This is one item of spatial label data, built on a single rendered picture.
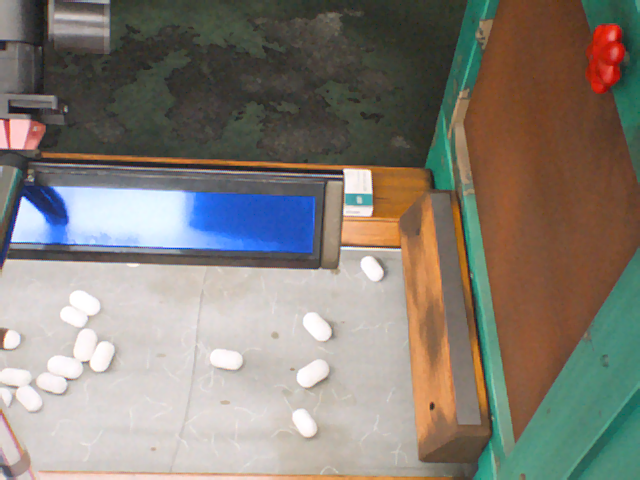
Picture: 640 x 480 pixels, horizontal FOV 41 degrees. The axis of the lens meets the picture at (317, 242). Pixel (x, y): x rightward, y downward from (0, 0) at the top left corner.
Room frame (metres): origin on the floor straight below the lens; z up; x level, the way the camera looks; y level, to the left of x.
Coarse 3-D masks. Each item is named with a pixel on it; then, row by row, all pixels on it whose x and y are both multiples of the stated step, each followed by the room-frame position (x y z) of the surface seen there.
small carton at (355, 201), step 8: (352, 176) 0.72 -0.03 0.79; (360, 176) 0.72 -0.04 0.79; (368, 176) 0.72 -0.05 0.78; (352, 184) 0.70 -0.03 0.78; (360, 184) 0.71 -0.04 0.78; (368, 184) 0.71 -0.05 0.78; (352, 192) 0.69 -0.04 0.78; (360, 192) 0.69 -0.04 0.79; (368, 192) 0.69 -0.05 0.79; (344, 200) 0.68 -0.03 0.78; (352, 200) 0.68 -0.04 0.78; (360, 200) 0.68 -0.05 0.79; (368, 200) 0.68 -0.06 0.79; (344, 208) 0.67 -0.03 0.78; (352, 208) 0.67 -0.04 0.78; (360, 208) 0.67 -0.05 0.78; (368, 208) 0.67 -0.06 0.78; (368, 216) 0.67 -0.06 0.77
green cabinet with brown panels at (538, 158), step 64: (512, 0) 0.71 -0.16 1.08; (576, 0) 0.57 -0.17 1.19; (512, 64) 0.65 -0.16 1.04; (576, 64) 0.52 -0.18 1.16; (448, 128) 0.75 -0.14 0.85; (512, 128) 0.60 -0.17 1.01; (576, 128) 0.48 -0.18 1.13; (512, 192) 0.55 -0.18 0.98; (576, 192) 0.44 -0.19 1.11; (512, 256) 0.49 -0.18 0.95; (576, 256) 0.40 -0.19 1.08; (512, 320) 0.44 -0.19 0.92; (576, 320) 0.36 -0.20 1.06; (512, 384) 0.39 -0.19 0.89; (576, 384) 0.30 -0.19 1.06; (512, 448) 0.32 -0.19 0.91; (576, 448) 0.26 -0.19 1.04
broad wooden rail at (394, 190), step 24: (312, 168) 0.74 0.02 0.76; (336, 168) 0.75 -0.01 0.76; (360, 168) 0.75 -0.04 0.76; (384, 168) 0.76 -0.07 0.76; (408, 168) 0.76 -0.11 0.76; (384, 192) 0.72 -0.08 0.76; (408, 192) 0.72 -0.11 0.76; (360, 216) 0.67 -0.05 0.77; (384, 216) 0.68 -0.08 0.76; (360, 240) 0.65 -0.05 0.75; (384, 240) 0.65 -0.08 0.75
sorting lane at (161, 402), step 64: (384, 256) 0.63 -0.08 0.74; (0, 320) 0.48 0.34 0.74; (128, 320) 0.50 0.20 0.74; (192, 320) 0.51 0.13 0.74; (256, 320) 0.52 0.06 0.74; (384, 320) 0.54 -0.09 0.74; (0, 384) 0.40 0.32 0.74; (128, 384) 0.42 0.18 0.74; (192, 384) 0.43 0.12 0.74; (256, 384) 0.44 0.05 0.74; (320, 384) 0.45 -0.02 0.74; (384, 384) 0.46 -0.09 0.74; (64, 448) 0.34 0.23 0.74; (128, 448) 0.35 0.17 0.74; (192, 448) 0.36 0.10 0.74; (256, 448) 0.37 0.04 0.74; (320, 448) 0.37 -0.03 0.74; (384, 448) 0.38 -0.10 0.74
